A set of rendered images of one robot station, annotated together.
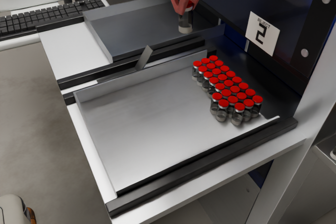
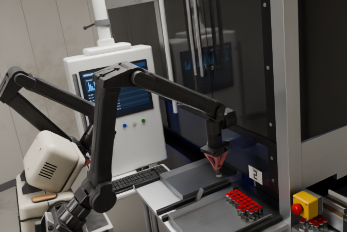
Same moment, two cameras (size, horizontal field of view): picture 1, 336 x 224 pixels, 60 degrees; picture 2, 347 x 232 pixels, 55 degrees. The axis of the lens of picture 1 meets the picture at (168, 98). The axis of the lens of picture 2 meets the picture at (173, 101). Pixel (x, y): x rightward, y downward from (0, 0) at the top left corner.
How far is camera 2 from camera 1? 0.87 m
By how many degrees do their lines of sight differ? 28
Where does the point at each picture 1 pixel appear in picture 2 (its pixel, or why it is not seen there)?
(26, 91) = not seen: outside the picture
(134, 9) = (187, 169)
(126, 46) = (187, 190)
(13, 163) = not seen: outside the picture
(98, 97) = (178, 216)
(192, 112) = (229, 218)
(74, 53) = (159, 197)
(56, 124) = not seen: outside the picture
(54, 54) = (148, 198)
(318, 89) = (282, 196)
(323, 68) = (280, 186)
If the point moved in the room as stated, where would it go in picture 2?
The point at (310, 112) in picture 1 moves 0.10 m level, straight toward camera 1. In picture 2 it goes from (284, 209) to (275, 223)
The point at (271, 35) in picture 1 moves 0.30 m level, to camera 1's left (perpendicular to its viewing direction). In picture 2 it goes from (259, 175) to (188, 182)
